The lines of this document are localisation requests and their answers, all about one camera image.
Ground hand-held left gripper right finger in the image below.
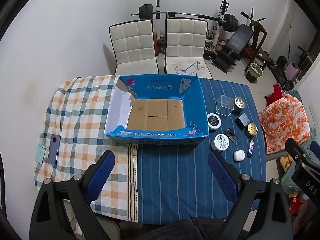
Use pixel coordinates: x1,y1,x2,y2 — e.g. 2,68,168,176
207,151,293,240

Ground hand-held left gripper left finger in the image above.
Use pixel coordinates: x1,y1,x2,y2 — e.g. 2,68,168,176
30,150,116,240

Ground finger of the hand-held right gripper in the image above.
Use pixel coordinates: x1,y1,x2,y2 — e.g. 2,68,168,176
285,138,320,175

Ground square wall charger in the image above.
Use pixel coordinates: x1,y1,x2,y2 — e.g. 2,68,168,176
234,113,251,130

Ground grey canister with gold lid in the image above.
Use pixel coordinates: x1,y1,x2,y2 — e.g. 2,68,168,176
233,97,247,113

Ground blue cardboard box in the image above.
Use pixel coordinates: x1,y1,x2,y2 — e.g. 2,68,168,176
104,74,209,146

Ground yellow plush toy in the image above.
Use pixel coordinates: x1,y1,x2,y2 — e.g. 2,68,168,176
278,154,294,171

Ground red fabric item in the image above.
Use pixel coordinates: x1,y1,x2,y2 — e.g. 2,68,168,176
289,192,309,213

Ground white earbud case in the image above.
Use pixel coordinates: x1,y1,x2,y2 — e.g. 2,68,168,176
233,150,246,162

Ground orange floral cushion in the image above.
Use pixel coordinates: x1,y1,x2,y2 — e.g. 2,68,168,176
258,94,311,155

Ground bunch of keys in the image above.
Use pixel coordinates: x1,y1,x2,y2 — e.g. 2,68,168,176
223,128,239,143

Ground blue striped cloth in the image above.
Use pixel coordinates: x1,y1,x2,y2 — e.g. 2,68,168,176
127,77,267,226

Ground round gold tin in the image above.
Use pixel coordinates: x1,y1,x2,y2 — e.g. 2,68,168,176
245,122,259,138

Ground grey smartphone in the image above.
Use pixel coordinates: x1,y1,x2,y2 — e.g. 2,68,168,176
47,134,61,166

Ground white jar with black lid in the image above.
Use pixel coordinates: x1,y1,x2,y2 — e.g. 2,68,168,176
207,113,222,131

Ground checked orange and teal cloth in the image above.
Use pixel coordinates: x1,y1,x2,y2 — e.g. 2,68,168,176
34,75,140,222

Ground red cloth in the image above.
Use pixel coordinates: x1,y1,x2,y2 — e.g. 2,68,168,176
264,84,286,107

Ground pale green card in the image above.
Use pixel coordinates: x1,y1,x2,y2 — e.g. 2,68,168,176
34,144,48,165

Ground clear acrylic box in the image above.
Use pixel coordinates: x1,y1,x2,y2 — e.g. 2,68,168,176
215,95,234,117

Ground pink suitcase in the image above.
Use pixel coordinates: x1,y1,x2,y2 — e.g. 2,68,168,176
285,61,301,82

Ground round waste bin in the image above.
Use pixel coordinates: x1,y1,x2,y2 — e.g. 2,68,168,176
244,63,264,84

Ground black weight bench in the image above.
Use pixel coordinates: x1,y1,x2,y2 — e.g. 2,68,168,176
212,24,254,73

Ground white quilted chair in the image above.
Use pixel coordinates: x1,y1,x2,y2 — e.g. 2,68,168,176
164,17,213,79
108,19,160,75

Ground barbell with black plates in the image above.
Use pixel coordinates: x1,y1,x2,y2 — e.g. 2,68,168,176
131,4,241,33

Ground wire clothes hanger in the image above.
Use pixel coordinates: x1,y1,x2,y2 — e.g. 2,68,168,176
174,64,190,75
184,61,205,76

